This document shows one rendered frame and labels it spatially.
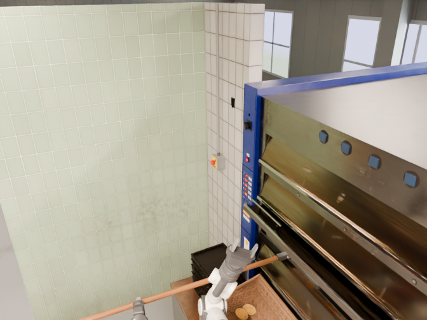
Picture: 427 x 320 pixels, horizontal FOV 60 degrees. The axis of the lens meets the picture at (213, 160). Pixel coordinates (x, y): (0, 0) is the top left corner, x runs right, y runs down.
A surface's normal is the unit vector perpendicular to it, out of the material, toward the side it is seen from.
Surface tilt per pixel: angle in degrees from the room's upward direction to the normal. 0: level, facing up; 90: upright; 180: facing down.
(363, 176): 90
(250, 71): 90
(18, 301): 0
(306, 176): 70
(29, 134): 90
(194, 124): 90
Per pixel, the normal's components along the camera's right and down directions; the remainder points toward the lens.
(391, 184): -0.91, 0.18
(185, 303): -0.01, -0.91
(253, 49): 0.41, 0.37
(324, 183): -0.86, -0.14
